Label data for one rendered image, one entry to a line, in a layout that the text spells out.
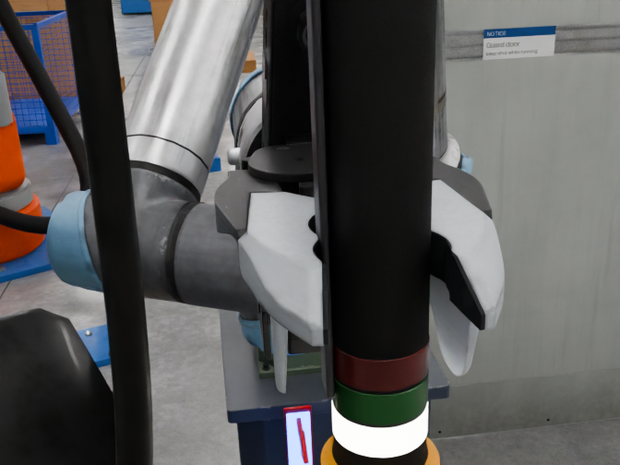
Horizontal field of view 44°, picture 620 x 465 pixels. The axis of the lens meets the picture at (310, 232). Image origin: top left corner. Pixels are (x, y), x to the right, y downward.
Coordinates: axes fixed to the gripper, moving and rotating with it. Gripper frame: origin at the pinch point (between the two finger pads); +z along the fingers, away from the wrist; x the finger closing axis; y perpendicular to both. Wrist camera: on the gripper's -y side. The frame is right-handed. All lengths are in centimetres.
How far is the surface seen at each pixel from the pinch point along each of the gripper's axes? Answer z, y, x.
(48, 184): -508, 145, 126
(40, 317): -14.1, 6.9, 13.7
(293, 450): -38, 34, 0
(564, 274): -183, 89, -97
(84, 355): -13.1, 8.6, 11.8
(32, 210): -379, 121, 107
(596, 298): -183, 99, -108
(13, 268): -353, 143, 114
